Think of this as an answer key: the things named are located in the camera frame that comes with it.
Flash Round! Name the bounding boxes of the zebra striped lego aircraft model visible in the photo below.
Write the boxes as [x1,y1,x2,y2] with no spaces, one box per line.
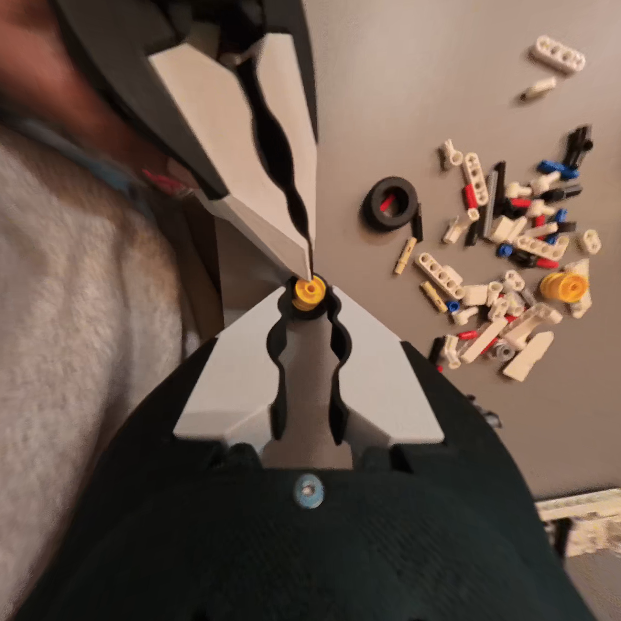
[536,487,621,559]

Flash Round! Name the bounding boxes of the tan lego pin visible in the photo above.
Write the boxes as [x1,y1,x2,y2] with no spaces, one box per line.
[394,237,418,276]

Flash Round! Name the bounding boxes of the yellow lego wheel hub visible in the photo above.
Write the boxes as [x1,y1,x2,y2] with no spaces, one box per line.
[292,276,327,311]
[539,271,589,304]

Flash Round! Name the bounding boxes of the red white packet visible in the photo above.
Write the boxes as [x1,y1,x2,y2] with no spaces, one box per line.
[141,167,187,192]

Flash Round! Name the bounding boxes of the person's grey hoodie torso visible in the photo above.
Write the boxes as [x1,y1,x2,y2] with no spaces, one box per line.
[0,126,204,621]

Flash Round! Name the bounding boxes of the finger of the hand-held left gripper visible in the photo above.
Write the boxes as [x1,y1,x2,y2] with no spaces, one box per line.
[147,38,313,282]
[250,34,318,249]

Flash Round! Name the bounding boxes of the person's left hand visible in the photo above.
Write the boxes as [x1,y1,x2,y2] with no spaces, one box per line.
[0,0,195,181]

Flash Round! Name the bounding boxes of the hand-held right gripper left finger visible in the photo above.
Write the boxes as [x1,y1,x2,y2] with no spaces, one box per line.
[173,286,294,457]

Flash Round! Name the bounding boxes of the pile of loose lego pieces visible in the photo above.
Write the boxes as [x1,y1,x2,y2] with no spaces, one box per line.
[416,34,602,384]

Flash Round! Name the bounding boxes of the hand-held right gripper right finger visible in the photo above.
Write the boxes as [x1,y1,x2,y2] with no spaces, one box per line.
[329,287,445,459]

